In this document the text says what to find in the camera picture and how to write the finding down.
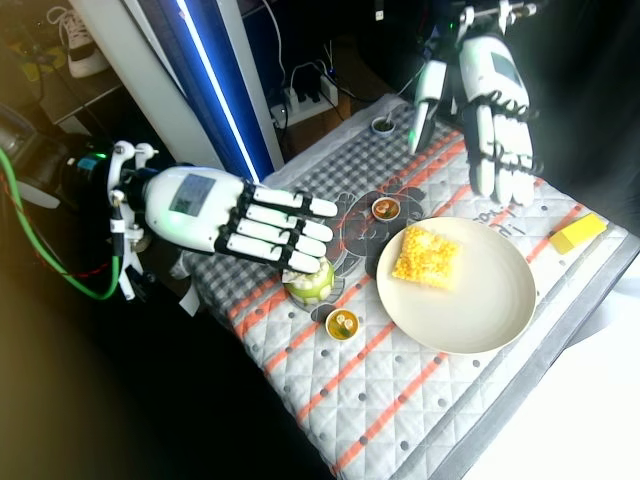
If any small bowl with orange food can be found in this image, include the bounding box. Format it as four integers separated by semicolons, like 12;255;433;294
371;196;402;223

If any yellow rectangular block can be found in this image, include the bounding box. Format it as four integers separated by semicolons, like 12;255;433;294
549;212;609;257

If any white shoe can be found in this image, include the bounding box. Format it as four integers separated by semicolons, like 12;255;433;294
46;5;110;79

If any thin red cable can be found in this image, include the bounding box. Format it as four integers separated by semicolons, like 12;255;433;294
0;169;112;280

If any grey quilt with printed bear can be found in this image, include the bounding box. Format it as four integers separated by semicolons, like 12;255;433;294
172;92;640;480

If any white power strip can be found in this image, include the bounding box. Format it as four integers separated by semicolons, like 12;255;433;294
269;73;341;127

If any thin white cable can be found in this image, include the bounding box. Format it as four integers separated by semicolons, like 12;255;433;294
253;0;287;94

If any green cable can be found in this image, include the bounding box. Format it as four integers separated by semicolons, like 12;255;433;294
0;147;124;302

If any cream round plate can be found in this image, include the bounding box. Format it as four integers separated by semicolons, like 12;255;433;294
375;216;537;356

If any small bowl with lemon slices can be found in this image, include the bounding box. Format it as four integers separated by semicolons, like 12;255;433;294
325;308;361;343

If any black plug adapter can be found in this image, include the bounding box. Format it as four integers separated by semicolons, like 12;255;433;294
291;64;325;105

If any white post with blue light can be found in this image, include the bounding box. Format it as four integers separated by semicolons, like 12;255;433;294
69;0;286;182

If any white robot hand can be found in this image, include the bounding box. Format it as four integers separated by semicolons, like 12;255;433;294
142;166;339;275
408;34;544;207

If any yellow corn piece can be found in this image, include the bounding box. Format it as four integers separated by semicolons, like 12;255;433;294
391;224;464;292

